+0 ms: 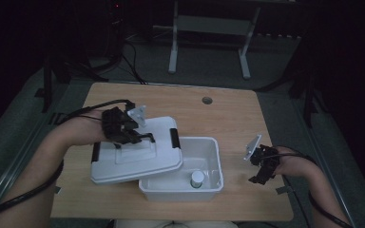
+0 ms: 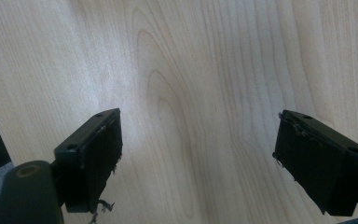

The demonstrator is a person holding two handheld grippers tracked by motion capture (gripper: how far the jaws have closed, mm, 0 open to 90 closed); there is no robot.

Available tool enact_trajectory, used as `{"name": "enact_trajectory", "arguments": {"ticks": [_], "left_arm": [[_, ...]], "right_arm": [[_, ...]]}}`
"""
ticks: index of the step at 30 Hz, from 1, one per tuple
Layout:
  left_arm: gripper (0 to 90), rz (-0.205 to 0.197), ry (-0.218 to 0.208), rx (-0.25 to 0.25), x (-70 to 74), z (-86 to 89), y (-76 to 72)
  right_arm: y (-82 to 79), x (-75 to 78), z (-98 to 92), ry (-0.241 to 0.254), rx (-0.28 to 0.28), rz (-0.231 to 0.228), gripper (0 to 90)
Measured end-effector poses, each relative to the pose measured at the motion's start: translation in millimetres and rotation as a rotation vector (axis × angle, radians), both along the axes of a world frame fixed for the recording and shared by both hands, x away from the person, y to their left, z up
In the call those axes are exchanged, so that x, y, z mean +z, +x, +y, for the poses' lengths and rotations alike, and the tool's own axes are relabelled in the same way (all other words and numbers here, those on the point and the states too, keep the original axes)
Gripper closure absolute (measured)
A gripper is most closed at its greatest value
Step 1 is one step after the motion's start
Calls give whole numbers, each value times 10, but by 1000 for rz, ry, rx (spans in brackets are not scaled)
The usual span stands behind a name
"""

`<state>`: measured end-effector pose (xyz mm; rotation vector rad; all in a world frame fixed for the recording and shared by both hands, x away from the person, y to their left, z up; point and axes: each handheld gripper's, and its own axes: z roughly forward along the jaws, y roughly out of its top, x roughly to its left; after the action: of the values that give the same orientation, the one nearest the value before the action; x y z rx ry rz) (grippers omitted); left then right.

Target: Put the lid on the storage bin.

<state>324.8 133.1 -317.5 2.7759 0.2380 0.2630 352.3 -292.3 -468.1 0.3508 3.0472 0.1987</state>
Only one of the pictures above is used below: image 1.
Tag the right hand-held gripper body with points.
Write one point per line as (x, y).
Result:
(267, 158)

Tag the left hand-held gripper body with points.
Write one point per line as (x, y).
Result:
(114, 123)

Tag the small white-capped bottle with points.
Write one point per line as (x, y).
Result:
(197, 178)

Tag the white plastic storage box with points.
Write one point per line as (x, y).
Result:
(202, 152)

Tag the person's left hand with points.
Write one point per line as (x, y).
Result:
(88, 128)

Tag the person's right hand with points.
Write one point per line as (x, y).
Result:
(293, 164)

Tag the black metal stand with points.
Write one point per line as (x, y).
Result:
(307, 104)
(46, 95)

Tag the round table grommet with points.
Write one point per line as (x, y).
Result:
(207, 100)

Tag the white metal stand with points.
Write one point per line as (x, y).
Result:
(209, 24)

